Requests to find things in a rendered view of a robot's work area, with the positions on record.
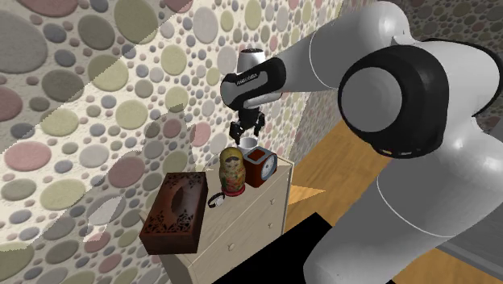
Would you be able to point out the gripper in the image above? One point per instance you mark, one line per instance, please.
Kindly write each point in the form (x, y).
(248, 117)

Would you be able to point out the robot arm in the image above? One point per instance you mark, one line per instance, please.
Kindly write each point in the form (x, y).
(424, 204)

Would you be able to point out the white cup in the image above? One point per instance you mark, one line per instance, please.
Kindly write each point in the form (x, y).
(247, 144)

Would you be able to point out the red cube clock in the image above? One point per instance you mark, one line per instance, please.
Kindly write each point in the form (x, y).
(257, 169)

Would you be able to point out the painted nesting doll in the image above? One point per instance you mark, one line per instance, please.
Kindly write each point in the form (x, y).
(232, 173)

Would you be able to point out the black and white wristwatch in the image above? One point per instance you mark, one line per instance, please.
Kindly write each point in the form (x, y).
(215, 201)

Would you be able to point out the beige chest of drawers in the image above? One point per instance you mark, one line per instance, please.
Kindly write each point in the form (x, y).
(243, 220)

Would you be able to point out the brown carved tissue box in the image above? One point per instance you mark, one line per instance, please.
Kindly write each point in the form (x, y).
(173, 220)

